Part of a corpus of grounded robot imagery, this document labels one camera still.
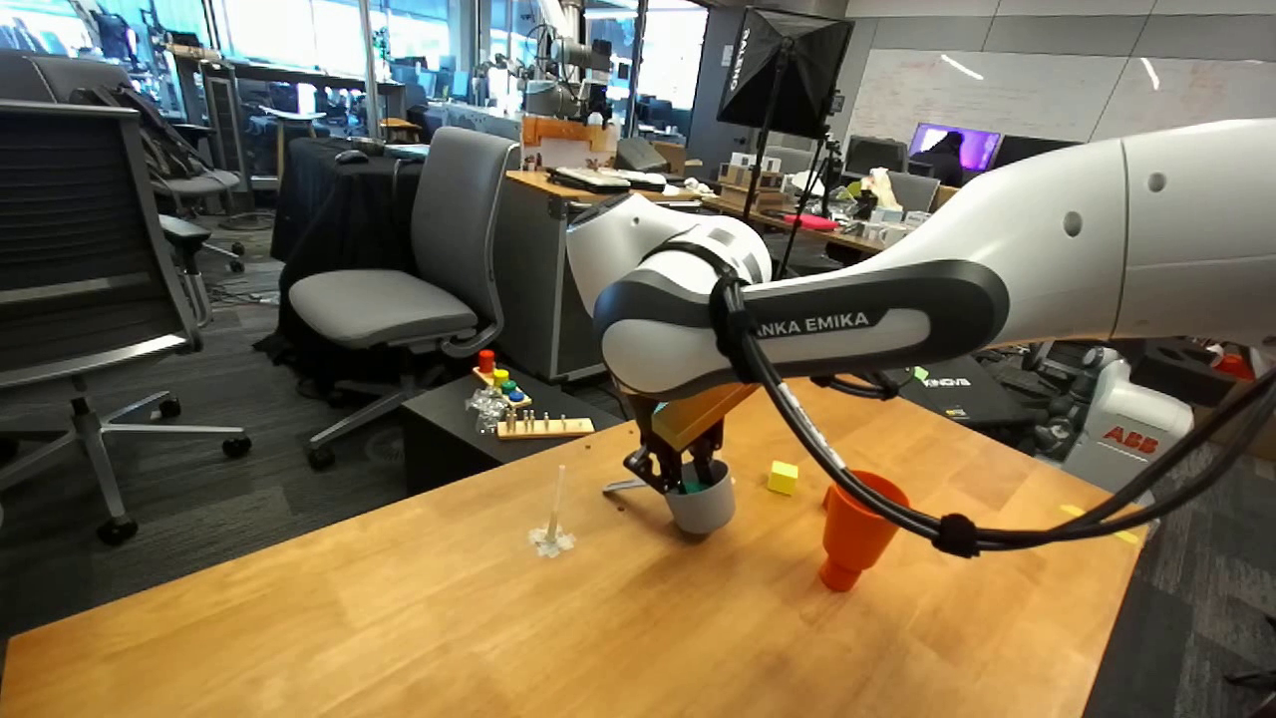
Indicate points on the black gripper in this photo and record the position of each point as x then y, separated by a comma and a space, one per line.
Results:
685, 444

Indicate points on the green block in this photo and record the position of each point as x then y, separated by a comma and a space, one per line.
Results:
691, 489

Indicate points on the gray measuring cup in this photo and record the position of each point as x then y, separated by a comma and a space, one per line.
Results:
705, 515

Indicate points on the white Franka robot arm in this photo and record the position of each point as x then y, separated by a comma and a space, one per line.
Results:
1170, 223

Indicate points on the white ABB robot base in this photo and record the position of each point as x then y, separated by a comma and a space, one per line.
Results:
1132, 431

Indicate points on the orange plastic cup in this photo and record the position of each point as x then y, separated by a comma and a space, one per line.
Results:
842, 544

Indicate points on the yellow block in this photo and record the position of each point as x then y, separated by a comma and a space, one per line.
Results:
782, 481

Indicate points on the wooden peg board toy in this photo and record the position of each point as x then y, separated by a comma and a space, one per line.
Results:
544, 430

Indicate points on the colourful stacking toy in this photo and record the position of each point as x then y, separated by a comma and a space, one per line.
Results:
499, 382

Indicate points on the clear plastic bag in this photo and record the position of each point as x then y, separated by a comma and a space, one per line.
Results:
483, 411

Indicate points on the gray metal cabinet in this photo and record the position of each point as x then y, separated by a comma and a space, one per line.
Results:
531, 294

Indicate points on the cluttered wooden desk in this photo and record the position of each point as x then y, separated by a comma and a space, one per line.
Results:
801, 213

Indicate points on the flat gray tray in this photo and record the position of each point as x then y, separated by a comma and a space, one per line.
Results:
594, 176

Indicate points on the gray office chair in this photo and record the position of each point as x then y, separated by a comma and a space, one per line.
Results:
454, 223

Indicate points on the orange box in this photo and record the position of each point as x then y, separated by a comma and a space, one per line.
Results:
567, 142

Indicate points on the black softbox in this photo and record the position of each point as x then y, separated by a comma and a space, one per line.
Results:
794, 75

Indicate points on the purple lit monitor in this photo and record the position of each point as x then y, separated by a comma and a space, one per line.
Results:
960, 148

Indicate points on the black cloth covered table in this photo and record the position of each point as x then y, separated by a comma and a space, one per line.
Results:
340, 201

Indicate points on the wide dark monitor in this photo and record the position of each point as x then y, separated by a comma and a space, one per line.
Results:
1032, 148

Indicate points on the red object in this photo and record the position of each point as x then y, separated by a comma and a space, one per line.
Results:
1237, 360

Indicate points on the dark background office chair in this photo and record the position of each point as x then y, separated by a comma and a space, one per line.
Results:
187, 172

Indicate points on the black mesh office chair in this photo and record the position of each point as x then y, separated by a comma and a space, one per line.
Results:
82, 213

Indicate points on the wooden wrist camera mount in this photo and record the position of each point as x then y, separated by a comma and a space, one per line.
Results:
700, 415

